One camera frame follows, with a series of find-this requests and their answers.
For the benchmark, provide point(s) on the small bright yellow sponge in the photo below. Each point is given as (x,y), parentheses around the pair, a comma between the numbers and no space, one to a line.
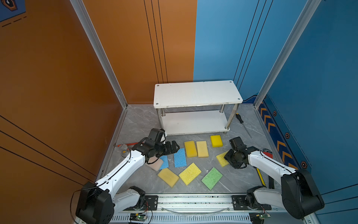
(216,141)

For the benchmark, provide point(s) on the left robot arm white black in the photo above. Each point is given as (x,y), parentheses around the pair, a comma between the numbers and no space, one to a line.
(99,201)

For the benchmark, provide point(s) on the aluminium corner post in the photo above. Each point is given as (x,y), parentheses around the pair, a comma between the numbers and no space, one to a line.
(86,22)
(295,34)

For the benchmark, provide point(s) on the green circuit board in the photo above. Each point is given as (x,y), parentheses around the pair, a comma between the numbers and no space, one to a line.
(263,216)
(137,217)

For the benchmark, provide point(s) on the large yellow textured sponge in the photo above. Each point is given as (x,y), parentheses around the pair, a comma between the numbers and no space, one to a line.
(190,173)

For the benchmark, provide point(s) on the light blue sponge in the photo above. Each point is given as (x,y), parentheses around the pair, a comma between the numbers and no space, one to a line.
(165,162)

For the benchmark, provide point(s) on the pale yellow orange sponge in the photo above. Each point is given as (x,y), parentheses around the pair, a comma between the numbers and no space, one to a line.
(202,149)

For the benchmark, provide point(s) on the aluminium corner post right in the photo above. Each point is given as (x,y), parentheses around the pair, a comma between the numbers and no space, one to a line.
(295,34)

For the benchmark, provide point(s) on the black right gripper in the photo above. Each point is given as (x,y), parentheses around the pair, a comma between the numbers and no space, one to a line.
(230,157)

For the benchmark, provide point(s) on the red pipe wrench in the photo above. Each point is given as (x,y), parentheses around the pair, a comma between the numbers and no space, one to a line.
(268,153)

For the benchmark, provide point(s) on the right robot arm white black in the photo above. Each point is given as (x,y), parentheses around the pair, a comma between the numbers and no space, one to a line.
(298,195)

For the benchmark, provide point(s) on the yellow green textured sponge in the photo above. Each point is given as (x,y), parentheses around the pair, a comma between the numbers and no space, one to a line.
(221,159)

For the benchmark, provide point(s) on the yellow foam sponge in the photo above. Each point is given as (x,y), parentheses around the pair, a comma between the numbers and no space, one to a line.
(190,148)

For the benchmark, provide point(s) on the green circuit board left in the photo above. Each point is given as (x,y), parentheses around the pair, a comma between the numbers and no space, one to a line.
(137,217)

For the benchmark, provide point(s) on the pink beige sponge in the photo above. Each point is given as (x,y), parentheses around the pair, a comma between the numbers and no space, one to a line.
(156,165)

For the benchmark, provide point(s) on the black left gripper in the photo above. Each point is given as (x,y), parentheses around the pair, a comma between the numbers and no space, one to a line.
(165,148)

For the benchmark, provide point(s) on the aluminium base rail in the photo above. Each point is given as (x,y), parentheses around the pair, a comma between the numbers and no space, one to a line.
(206,209)

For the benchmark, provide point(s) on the white two-tier shelf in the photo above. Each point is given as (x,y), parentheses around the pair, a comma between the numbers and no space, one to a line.
(196,107)

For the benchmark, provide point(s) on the aluminium corner post left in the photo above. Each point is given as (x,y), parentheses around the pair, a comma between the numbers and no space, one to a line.
(86,22)

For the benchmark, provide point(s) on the dark yellow sponge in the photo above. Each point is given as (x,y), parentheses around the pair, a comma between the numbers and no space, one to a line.
(168,177)

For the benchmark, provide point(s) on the blue textured sponge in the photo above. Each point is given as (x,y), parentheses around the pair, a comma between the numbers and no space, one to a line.
(180,158)

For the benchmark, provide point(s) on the black yellow screwdriver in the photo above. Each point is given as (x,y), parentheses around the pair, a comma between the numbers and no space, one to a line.
(238,116)

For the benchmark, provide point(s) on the green circuit board right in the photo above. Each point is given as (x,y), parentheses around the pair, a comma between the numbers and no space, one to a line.
(263,216)

